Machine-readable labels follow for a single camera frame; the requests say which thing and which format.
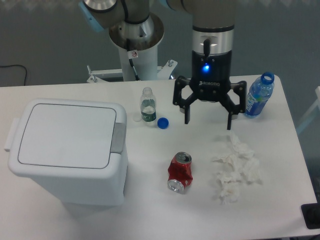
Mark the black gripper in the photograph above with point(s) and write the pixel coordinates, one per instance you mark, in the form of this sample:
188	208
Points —
210	81

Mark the white trash can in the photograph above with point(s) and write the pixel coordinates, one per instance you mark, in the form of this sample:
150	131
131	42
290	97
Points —
74	149

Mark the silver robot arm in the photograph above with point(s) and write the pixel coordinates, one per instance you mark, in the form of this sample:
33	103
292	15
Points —
213	22

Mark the crushed red soda can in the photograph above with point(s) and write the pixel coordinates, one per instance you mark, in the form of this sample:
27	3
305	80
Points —
179	172

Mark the blue plastic bottle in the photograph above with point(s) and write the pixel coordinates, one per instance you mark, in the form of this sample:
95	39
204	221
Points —
259	93

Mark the blue bottle cap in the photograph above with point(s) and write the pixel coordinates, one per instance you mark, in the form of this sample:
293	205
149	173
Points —
163	123

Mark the clear plastic bottle green label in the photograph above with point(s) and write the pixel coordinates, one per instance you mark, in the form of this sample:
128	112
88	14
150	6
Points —
148	107

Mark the white bottle cap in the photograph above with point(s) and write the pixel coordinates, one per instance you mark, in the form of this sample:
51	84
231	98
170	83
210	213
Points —
137	118

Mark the crumpled white tissue pile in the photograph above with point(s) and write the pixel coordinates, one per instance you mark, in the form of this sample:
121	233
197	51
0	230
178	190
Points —
237	166

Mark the white furniture at right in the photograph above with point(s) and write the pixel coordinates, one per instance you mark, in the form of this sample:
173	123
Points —
312	112

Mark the black device at edge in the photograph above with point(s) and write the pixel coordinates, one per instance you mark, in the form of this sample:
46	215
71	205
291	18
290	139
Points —
311	215

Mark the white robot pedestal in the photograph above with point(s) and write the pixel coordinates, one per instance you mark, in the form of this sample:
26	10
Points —
137	46

